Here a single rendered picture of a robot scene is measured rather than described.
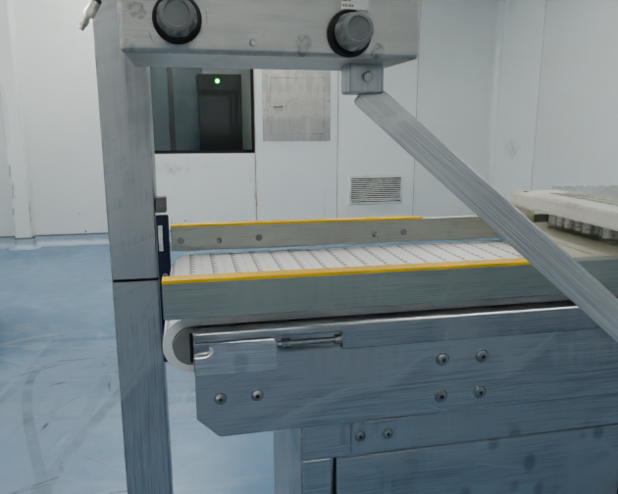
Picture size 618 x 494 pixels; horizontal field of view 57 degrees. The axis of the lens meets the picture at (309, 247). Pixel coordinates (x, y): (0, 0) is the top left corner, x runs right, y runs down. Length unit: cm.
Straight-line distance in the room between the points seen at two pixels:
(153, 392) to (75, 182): 507
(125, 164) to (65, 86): 508
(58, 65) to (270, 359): 543
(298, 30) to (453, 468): 48
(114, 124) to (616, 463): 72
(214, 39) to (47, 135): 544
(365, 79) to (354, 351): 24
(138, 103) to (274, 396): 40
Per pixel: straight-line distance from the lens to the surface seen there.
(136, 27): 44
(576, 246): 74
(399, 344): 53
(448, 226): 82
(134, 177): 75
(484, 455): 69
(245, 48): 43
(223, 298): 48
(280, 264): 68
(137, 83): 75
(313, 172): 590
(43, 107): 585
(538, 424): 70
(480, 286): 55
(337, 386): 53
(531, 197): 81
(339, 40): 43
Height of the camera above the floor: 110
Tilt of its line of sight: 12 degrees down
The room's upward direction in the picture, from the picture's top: straight up
